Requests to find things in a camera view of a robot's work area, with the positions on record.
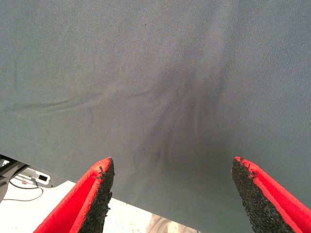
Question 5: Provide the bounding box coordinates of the thin black floor cable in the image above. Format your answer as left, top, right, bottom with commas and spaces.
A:
2, 178, 44, 202

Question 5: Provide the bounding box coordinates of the black metal frame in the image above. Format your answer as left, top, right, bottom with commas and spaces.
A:
0, 155, 26, 202

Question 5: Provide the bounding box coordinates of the dark grey table cloth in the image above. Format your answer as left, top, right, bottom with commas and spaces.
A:
0, 0, 311, 233

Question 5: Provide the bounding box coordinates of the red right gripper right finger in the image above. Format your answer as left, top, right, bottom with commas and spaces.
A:
231, 156, 311, 233

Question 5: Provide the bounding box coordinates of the grey chassis panel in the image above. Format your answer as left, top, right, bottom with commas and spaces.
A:
14, 166, 70, 189

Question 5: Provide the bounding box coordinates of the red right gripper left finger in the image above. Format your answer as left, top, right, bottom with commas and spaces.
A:
33, 156, 115, 233

